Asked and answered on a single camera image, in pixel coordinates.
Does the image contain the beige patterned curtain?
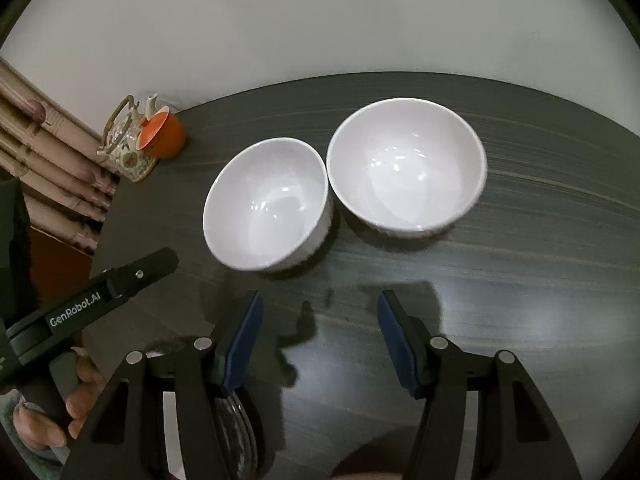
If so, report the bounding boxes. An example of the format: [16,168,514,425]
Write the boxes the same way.
[1,62,119,254]

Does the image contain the floral ceramic teapot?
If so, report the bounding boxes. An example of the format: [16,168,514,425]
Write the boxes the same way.
[96,93,158,183]

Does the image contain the small white bowl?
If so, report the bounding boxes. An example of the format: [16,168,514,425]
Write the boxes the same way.
[202,138,333,272]

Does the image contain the patterned plate at table edge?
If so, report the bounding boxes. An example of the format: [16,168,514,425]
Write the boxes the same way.
[216,387,262,479]

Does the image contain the orange lidded tea cup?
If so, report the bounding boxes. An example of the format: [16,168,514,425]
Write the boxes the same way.
[136,106,186,159]

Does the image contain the person's left hand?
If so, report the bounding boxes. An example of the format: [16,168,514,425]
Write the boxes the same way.
[13,347,106,451]

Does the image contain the large white bowl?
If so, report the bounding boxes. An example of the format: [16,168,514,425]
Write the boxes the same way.
[326,98,488,238]

